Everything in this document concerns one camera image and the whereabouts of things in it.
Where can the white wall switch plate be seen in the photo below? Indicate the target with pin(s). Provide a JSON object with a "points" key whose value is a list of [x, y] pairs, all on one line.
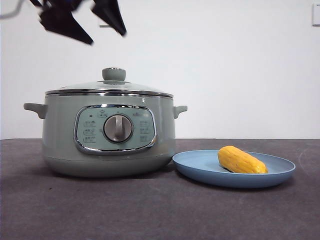
{"points": [[316, 15]]}

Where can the yellow corn cob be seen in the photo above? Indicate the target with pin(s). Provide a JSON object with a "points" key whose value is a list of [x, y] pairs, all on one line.
{"points": [[240, 161]]}

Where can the glass lid with green knob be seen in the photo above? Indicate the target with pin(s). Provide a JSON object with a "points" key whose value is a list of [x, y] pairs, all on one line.
{"points": [[113, 74]]}

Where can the pale green electric steamer pot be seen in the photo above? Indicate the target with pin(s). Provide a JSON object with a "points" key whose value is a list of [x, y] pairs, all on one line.
{"points": [[62, 140]]}

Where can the blue round plate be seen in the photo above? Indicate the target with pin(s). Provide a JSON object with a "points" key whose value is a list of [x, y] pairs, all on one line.
{"points": [[200, 167]]}

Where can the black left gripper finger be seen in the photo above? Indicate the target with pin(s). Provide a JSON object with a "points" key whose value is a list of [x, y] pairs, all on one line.
{"points": [[111, 15], [65, 23]]}

